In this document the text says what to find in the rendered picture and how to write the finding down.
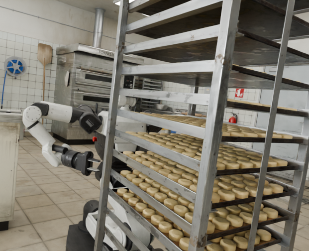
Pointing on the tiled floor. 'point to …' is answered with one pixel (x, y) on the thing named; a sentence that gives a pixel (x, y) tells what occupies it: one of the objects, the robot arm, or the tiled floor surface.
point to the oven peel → (46, 52)
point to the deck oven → (86, 85)
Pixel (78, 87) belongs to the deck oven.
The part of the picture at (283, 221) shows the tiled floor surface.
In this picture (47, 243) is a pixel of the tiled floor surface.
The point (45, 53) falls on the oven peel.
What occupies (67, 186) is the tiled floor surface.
